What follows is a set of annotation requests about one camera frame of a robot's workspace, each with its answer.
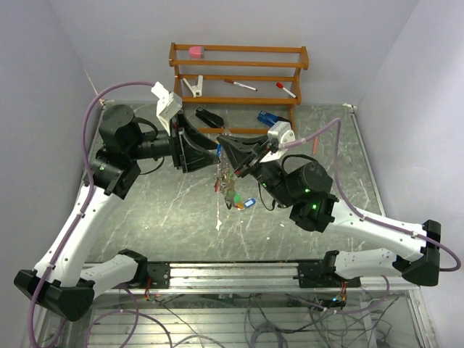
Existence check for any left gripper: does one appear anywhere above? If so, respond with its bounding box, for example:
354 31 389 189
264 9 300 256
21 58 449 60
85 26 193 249
127 109 221 174

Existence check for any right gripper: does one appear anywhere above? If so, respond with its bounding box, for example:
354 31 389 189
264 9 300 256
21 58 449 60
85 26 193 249
218 133 297 208

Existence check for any metal disc keyring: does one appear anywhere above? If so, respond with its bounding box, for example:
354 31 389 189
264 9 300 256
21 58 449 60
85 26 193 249
215 150 245 210

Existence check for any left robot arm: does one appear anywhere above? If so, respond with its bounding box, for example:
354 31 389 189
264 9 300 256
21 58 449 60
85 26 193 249
14 104 218 322

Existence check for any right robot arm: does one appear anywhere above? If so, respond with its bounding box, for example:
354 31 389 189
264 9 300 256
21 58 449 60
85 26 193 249
217 135 441 287

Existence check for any black stapler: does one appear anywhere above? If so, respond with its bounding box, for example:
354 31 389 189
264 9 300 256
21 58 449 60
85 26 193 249
195 107 225 128

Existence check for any blue stapler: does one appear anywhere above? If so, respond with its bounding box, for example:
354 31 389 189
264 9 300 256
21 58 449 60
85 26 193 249
257 111 290 128

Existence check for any white plastic clamp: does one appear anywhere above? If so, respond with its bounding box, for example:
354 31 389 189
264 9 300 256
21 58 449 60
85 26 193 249
182 75 204 98

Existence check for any wooden three-tier rack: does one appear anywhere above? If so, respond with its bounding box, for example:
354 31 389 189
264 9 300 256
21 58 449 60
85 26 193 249
168 42 310 125

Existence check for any orange pencil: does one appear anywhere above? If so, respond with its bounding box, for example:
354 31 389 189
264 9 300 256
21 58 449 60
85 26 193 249
312 136 318 155

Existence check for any red-capped marker pen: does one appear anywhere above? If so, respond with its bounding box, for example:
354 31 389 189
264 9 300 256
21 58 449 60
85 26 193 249
224 78 258 92

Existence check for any red-capped white marker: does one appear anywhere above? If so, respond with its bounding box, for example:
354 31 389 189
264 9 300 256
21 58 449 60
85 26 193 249
276 82 297 99

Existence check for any pink eraser block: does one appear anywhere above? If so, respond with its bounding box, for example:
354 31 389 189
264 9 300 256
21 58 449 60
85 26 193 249
188 46 204 59

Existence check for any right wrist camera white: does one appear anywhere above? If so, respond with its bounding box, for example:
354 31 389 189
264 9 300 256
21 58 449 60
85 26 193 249
260 121 296 163

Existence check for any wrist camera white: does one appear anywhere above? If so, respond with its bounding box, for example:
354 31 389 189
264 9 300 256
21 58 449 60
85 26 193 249
260 121 296 163
151 81 183 135

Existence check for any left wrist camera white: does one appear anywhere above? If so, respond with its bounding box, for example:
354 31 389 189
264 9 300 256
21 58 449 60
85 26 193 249
151 81 183 135

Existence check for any aluminium frame rail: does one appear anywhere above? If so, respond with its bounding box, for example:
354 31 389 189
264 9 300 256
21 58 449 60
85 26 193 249
39 259 421 294

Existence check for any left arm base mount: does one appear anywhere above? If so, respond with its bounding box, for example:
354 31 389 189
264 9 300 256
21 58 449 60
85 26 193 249
139 262 171 289

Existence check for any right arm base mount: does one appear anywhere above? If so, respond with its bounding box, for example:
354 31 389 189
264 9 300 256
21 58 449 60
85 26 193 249
294 260 361 289

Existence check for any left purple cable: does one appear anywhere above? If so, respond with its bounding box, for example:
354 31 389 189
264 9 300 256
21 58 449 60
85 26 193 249
28 80 157 348

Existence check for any purple cable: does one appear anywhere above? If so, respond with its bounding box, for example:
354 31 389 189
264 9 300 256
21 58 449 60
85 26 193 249
278 117 462 315
28 80 157 348

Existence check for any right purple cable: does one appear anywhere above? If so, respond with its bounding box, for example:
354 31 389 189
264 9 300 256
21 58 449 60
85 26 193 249
278 117 462 315

